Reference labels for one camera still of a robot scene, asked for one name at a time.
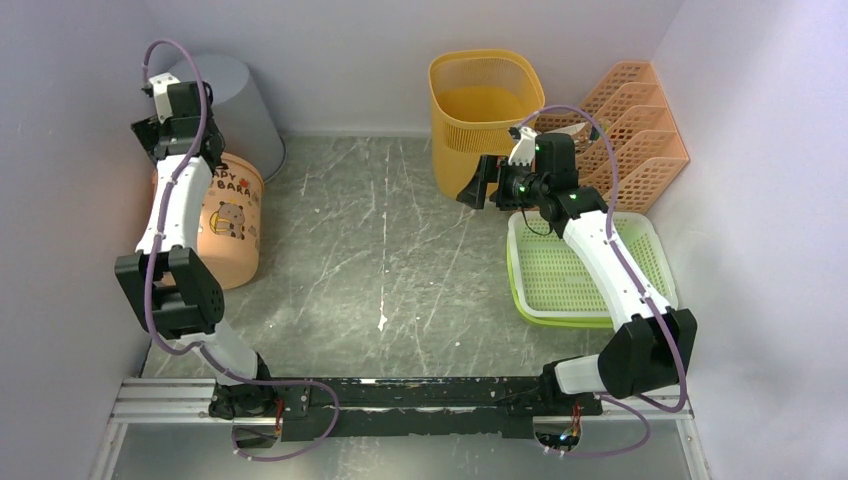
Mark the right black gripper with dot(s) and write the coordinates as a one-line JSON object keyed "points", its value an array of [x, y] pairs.
{"points": [[473, 194]]}

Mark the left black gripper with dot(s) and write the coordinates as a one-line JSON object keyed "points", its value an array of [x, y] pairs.
{"points": [[152, 132]]}

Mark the large grey plastic bucket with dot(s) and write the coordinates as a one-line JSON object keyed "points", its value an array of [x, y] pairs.
{"points": [[241, 114]]}

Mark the orange plastic bucket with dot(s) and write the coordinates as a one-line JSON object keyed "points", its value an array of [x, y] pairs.
{"points": [[219, 213]]}

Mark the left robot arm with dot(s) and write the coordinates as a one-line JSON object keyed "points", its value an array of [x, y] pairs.
{"points": [[175, 297]]}

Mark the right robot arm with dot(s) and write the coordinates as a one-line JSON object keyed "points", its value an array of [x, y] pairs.
{"points": [[653, 341]]}

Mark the yellow mesh waste basket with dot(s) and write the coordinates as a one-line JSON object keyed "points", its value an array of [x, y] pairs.
{"points": [[475, 97]]}

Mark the light green plastic basket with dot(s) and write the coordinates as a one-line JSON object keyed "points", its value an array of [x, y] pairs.
{"points": [[550, 285]]}

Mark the orange plastic file organizer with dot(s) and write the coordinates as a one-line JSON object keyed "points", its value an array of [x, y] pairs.
{"points": [[630, 106]]}

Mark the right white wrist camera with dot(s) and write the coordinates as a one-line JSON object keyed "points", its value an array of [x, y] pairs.
{"points": [[523, 152]]}

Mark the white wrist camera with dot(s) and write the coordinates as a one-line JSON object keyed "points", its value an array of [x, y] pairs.
{"points": [[157, 88], [523, 152]]}

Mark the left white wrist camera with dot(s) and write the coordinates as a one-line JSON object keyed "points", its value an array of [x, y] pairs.
{"points": [[157, 88]]}

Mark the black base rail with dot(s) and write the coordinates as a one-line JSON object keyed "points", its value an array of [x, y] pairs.
{"points": [[384, 407]]}

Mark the aluminium frame rail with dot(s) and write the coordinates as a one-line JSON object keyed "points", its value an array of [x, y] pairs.
{"points": [[160, 429]]}

